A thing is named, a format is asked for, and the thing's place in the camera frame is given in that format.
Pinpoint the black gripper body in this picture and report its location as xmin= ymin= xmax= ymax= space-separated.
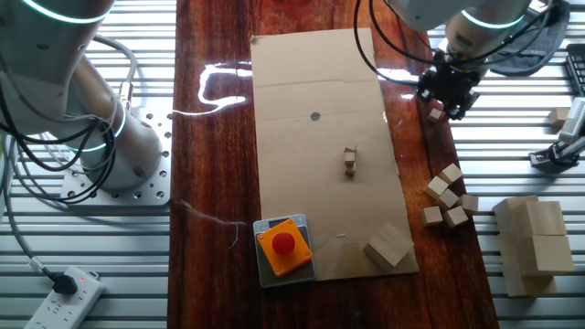
xmin=418 ymin=58 xmax=482 ymax=110

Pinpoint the gray cloth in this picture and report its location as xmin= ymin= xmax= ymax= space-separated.
xmin=484 ymin=0 xmax=572 ymax=78

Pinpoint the large wooden block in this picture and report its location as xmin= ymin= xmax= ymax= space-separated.
xmin=520 ymin=199 xmax=569 ymax=238
xmin=363 ymin=221 xmax=416 ymax=271
xmin=492 ymin=195 xmax=539 ymax=232
xmin=515 ymin=234 xmax=576 ymax=277
xmin=501 ymin=262 xmax=559 ymax=299

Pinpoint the brown cardboard sheet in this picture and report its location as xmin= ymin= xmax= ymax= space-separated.
xmin=250 ymin=27 xmax=420 ymax=282

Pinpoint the orange emergency stop button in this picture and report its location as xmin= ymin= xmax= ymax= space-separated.
xmin=255 ymin=218 xmax=314 ymax=279

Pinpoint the orange box red button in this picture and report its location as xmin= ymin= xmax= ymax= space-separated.
xmin=252 ymin=213 xmax=317 ymax=289

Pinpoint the red-brown wooden board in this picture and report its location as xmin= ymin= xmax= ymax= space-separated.
xmin=166 ymin=0 xmax=500 ymax=329

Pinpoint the aluminium robot mounting plate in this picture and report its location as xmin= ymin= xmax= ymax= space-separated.
xmin=60 ymin=107 xmax=174 ymax=207

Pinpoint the black power plug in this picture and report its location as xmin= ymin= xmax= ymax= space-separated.
xmin=48 ymin=271 xmax=80 ymax=296

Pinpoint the white power strip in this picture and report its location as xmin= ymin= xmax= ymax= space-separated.
xmin=23 ymin=266 xmax=106 ymax=329

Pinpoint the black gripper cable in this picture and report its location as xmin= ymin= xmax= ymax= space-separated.
xmin=353 ymin=0 xmax=564 ymax=88

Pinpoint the silver camera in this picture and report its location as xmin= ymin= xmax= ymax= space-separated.
xmin=557 ymin=96 xmax=585 ymax=145

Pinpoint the gray cable with metal connector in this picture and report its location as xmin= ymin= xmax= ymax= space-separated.
xmin=86 ymin=34 xmax=139 ymax=113

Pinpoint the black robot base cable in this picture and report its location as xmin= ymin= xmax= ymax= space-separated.
xmin=0 ymin=77 xmax=119 ymax=207

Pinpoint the gray power cord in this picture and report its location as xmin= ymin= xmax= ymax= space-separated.
xmin=0 ymin=173 xmax=54 ymax=278

